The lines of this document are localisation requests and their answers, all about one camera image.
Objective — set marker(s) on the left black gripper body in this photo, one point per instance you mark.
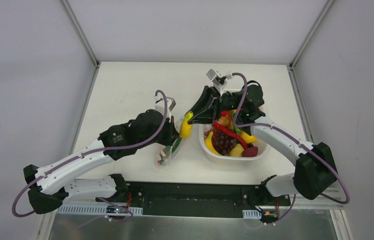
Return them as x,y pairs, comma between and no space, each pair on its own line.
171,131

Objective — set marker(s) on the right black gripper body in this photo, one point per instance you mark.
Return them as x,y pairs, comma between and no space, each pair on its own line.
217,103

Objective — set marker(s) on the green cucumber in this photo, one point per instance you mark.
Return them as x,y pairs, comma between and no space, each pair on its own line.
176,146

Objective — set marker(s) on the small yellow banana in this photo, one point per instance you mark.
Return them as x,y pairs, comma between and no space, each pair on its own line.
185,130

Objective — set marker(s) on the clear zip top bag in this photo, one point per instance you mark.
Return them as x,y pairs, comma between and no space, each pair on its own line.
178,126

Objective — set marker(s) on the white plastic basket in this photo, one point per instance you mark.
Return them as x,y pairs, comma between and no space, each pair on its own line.
206,149

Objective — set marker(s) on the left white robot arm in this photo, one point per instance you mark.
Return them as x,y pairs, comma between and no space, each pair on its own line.
58,183

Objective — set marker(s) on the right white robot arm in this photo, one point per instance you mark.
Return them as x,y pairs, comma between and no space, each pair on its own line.
315,168

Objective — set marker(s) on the red chili pepper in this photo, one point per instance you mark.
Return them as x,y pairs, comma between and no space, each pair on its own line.
230,133

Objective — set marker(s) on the brown kiwi fruit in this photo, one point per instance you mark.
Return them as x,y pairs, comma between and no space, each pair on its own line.
224,121

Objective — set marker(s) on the large yellow banana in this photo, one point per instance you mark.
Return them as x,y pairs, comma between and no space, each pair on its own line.
208,143

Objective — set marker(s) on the purple grape bunch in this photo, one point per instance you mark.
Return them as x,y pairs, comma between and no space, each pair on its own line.
221,142

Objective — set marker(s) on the yellow pear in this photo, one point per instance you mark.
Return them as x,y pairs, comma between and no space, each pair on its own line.
249,139

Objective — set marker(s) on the yellow potato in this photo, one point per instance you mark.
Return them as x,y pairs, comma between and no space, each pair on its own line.
236,151

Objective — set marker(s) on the dark purple sweet potato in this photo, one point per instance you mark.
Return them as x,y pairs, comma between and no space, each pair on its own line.
250,152

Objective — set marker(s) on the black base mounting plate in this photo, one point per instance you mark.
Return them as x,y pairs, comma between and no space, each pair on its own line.
197,200

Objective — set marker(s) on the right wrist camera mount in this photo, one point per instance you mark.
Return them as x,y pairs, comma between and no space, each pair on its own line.
219,81

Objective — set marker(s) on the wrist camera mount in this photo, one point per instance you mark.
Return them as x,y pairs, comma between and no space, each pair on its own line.
219,81
162,105

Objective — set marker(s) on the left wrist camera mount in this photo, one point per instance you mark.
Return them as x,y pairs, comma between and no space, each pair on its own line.
162,105

